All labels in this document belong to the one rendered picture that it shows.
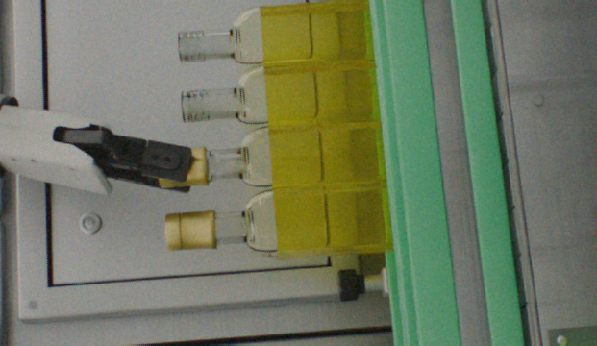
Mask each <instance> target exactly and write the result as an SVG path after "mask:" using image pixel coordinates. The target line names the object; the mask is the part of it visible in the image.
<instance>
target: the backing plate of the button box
mask: <svg viewBox="0 0 597 346"><path fill-rule="evenodd" d="M546 332H547V338H548V345H549V346H597V326H592V327H580V328H567V329H554V330H547V331H546Z"/></svg>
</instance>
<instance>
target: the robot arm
mask: <svg viewBox="0 0 597 346"><path fill-rule="evenodd" d="M146 145H147V147H146ZM191 155H192V150H191V148H190V147H184V146H178V145H173V144H168V143H163V142H157V141H153V140H148V144H147V141H146V140H145V139H142V138H136V137H129V136H120V135H115V134H114V133H113V131H112V129H111V127H110V126H109V125H108V124H107V123H106V122H104V121H101V120H97V119H94V118H89V117H85V116H81V115H77V114H71V113H65V112H59V111H48V110H41V109H33V108H28V107H19V102H18V99H16V98H15V97H11V96H5V95H0V179H1V178H3V177H4V176H5V175H6V173H7V172H8V171H10V172H12V173H15V174H18V175H21V176H25V177H27V178H31V179H34V180H38V181H42V182H46V183H50V184H54V185H62V186H66V187H71V188H75V189H79V190H82V191H91V192H95V193H100V194H105V195H107V194H109V193H111V192H112V190H113V188H112V185H111V184H110V182H109V180H108V178H110V179H115V180H118V181H123V182H127V183H131V184H136V185H146V186H148V187H152V188H158V189H163V190H173V191H178V192H183V193H188V192H189V191H190V186H185V187H176V186H175V187H172V188H161V186H160V182H159V179H163V180H168V181H173V182H177V183H184V182H185V181H186V180H187V173H188V169H189V164H190V159H191Z"/></svg>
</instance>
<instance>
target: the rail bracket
mask: <svg viewBox="0 0 597 346"><path fill-rule="evenodd" d="M337 286H338V295H339V299H340V301H342V302H347V301H356V300H358V298H359V294H364V293H365V292H375V291H382V292H383V295H384V297H390V296H389V286H388V276H387V267H385V268H384V269H383V271H382V273H381V275H369V276H363V275H362V274H360V275H357V274H356V271H355V269H350V270H339V271H338V272H337Z"/></svg>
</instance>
